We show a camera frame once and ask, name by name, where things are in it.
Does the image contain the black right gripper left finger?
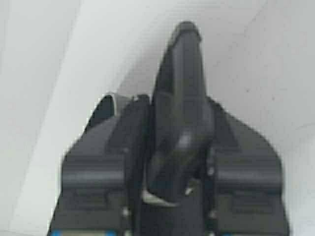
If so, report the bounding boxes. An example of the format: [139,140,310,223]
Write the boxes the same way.
[47,94,150,236]

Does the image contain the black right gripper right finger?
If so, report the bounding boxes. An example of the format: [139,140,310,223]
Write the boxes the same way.
[191,97,290,236]

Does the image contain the black pot with handles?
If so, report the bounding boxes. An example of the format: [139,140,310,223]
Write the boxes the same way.
[144,21,206,207]

